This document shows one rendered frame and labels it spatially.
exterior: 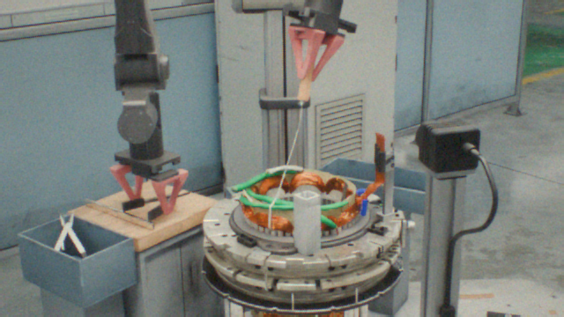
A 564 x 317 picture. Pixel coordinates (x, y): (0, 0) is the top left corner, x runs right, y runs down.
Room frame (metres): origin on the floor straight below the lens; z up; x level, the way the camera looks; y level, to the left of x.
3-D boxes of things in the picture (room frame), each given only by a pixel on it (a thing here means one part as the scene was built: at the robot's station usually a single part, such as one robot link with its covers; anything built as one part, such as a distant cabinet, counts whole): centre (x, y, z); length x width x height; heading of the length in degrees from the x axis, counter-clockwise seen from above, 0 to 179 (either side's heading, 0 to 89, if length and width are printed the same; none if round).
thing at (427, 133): (0.70, -0.15, 1.37); 0.06 x 0.04 x 0.04; 14
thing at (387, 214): (1.16, -0.17, 1.15); 0.03 x 0.02 x 0.12; 124
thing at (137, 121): (1.22, 0.22, 1.29); 0.11 x 0.09 x 0.12; 2
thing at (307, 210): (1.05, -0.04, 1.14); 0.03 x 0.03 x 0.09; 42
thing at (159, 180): (1.24, 0.20, 1.13); 0.07 x 0.07 x 0.09; 51
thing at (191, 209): (1.31, 0.24, 1.05); 0.20 x 0.19 x 0.02; 140
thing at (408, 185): (1.45, -0.20, 0.92); 0.25 x 0.11 x 0.28; 59
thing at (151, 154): (1.26, 0.23, 1.20); 0.10 x 0.07 x 0.07; 51
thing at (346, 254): (1.17, -0.03, 1.09); 0.32 x 0.32 x 0.01
